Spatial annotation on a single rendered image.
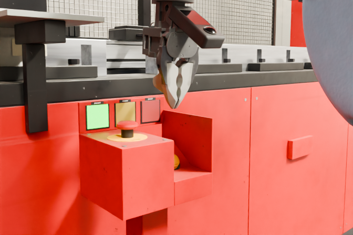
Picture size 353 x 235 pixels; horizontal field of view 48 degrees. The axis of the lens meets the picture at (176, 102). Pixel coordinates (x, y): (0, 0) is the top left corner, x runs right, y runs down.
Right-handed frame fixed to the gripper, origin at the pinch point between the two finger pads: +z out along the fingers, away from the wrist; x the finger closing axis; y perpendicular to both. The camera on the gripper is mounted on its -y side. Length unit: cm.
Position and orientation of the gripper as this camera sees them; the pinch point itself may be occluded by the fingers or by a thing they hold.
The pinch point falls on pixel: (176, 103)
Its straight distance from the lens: 74.8
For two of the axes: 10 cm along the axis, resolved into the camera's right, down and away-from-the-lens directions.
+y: -6.2, -1.7, 7.6
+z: -0.5, 9.8, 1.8
